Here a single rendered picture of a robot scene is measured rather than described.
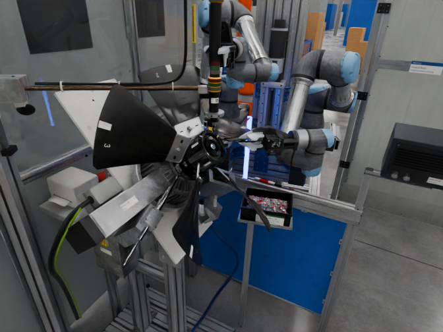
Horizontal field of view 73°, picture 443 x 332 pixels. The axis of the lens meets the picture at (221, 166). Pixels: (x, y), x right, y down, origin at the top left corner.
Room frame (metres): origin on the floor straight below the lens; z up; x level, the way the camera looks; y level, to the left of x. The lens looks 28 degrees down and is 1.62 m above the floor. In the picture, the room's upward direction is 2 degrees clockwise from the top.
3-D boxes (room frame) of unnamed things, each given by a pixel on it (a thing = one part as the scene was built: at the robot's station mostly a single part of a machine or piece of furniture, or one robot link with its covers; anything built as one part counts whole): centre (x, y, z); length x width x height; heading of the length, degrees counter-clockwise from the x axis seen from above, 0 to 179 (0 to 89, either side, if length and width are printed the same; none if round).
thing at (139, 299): (1.02, 0.39, 0.58); 0.09 x 0.05 x 1.15; 154
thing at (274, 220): (1.09, -0.21, 0.85); 0.22 x 0.17 x 0.07; 78
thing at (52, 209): (1.13, 0.58, 0.85); 0.36 x 0.24 x 0.03; 154
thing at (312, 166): (1.09, -0.35, 1.08); 0.11 x 0.08 x 0.11; 63
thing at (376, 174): (1.03, -0.69, 1.04); 0.24 x 0.03 x 0.03; 64
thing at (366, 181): (1.08, -0.60, 0.96); 0.03 x 0.03 x 0.20; 64
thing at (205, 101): (0.99, 0.04, 1.34); 0.09 x 0.07 x 0.10; 99
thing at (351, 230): (1.08, -0.60, 0.39); 0.04 x 0.04 x 0.78; 64
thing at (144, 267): (0.96, 0.29, 0.56); 0.19 x 0.04 x 0.04; 64
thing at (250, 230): (1.10, -0.14, 0.40); 0.03 x 0.03 x 0.80; 79
